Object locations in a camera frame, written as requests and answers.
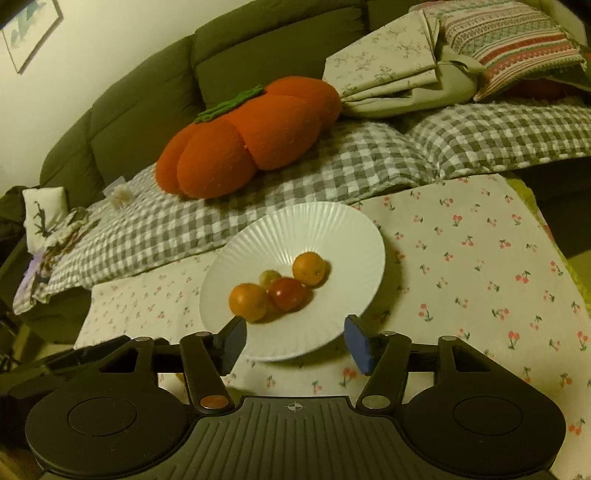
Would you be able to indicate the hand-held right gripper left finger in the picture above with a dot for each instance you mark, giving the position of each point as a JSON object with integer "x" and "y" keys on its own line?
{"x": 236, "y": 333}

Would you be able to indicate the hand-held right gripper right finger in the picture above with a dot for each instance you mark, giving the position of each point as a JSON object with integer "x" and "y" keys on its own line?
{"x": 358, "y": 344}

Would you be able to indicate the orange tangerine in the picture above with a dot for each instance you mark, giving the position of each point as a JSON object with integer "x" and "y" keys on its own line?
{"x": 248, "y": 302}
{"x": 311, "y": 269}

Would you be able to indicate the small green fruit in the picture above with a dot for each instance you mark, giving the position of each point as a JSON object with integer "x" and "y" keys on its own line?
{"x": 269, "y": 276}

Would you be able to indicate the red tomato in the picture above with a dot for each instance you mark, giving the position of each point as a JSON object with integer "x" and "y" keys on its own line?
{"x": 288, "y": 293}

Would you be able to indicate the white ribbed plate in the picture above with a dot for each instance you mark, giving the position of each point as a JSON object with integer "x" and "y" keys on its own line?
{"x": 318, "y": 249}

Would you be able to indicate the cherry print cloth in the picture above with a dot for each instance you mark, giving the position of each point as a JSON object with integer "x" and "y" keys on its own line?
{"x": 461, "y": 277}

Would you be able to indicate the grey checked blanket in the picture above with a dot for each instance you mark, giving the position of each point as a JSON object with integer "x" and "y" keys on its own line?
{"x": 323, "y": 175}

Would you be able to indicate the small cream fluffy ball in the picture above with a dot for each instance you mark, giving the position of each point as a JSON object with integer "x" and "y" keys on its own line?
{"x": 121, "y": 196}

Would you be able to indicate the orange pumpkin plush cushion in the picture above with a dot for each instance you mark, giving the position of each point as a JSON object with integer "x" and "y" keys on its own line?
{"x": 244, "y": 138}

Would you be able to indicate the white floral embroidered cloth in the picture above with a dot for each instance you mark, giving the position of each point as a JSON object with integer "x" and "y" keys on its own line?
{"x": 44, "y": 217}

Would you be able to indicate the green sofa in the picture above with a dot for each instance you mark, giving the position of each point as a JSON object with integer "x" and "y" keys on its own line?
{"x": 152, "y": 87}

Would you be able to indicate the folded floral beige sheet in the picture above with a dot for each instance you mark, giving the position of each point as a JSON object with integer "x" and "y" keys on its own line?
{"x": 392, "y": 60}

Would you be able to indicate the striped knitted pillow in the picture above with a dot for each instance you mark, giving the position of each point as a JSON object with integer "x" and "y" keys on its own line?
{"x": 512, "y": 41}

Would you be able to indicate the framed wall picture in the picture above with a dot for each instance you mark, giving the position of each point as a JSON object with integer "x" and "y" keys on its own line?
{"x": 27, "y": 27}

